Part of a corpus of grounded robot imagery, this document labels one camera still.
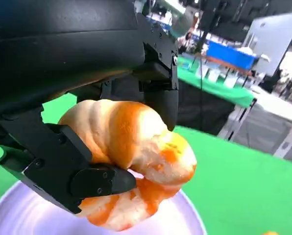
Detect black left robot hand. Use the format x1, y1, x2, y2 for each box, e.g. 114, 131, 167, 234
0, 0, 180, 215

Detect black stand pole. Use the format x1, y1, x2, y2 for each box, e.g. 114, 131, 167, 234
194, 0, 218, 90

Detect black table skirt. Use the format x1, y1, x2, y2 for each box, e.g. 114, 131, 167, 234
176, 79, 236, 135

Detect blue tarp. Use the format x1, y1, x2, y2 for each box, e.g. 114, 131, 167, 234
206, 40, 257, 71

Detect green cloth of neighbouring table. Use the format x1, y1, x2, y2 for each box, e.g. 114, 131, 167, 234
176, 55, 257, 108

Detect lilac plate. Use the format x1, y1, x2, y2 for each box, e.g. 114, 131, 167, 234
0, 168, 208, 235

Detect grey metal cases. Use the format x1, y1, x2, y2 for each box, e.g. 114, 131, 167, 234
216, 101, 292, 164

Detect large green table cloth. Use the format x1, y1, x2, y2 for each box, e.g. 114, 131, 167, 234
0, 94, 292, 235

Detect person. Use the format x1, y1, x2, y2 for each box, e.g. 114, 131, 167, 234
279, 73, 292, 100

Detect white wall panel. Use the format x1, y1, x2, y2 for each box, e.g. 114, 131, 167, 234
241, 11, 292, 76

